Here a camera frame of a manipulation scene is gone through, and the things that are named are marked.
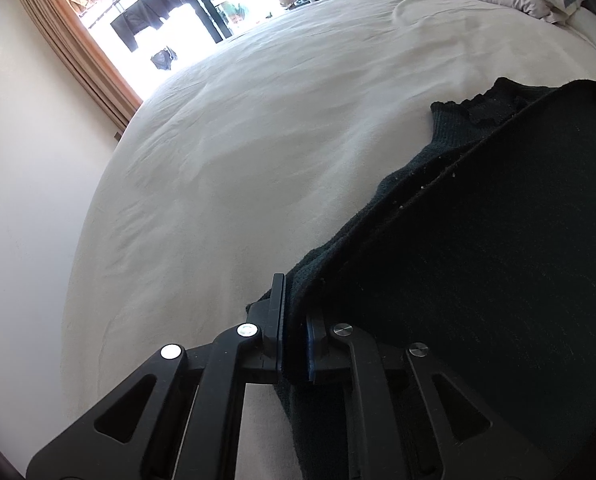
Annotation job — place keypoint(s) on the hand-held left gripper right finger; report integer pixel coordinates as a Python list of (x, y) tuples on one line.
[(309, 355)]

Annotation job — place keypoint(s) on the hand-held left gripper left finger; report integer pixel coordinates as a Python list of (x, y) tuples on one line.
[(277, 330)]

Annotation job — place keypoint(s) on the dark green sweater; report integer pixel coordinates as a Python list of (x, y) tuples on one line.
[(478, 260)]

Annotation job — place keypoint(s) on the hanging dark clothes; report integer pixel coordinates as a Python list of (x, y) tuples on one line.
[(137, 20)]

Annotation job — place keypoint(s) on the bed with white sheet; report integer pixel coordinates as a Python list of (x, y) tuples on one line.
[(253, 160)]

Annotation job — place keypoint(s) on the small dark hanging garment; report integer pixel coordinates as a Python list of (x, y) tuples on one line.
[(163, 59)]

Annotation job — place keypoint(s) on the beige curtain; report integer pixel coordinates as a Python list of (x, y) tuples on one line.
[(77, 45)]

